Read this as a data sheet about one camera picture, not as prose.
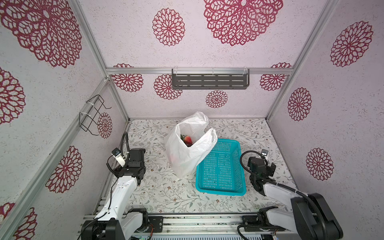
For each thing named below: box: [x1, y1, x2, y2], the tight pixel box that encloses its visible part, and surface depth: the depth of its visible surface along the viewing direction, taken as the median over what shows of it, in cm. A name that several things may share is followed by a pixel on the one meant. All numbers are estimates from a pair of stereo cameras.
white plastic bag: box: [165, 111, 218, 179], surface depth 84 cm
